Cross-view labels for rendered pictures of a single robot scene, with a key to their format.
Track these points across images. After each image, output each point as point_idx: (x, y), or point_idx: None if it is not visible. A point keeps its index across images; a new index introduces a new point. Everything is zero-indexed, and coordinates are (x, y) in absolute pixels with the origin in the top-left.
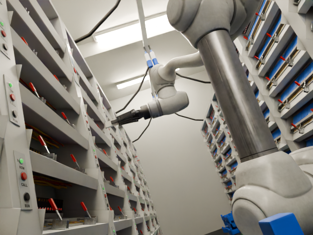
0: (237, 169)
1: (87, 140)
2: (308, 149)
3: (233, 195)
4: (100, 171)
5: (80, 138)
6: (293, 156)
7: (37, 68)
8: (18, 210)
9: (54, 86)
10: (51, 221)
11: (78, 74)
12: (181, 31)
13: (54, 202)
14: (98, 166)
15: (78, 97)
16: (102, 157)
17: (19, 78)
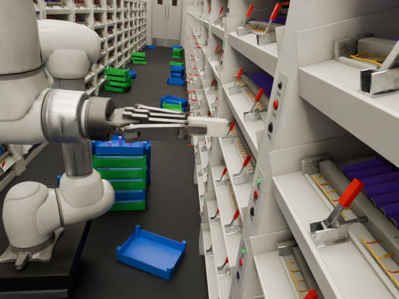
0: (98, 175)
1: (256, 148)
2: (33, 181)
3: (108, 186)
4: (255, 232)
5: (247, 137)
6: (43, 185)
7: (238, 49)
8: (208, 149)
9: (247, 54)
10: (225, 180)
11: None
12: (93, 62)
13: (224, 169)
14: (250, 212)
15: (281, 28)
16: (313, 266)
17: (221, 82)
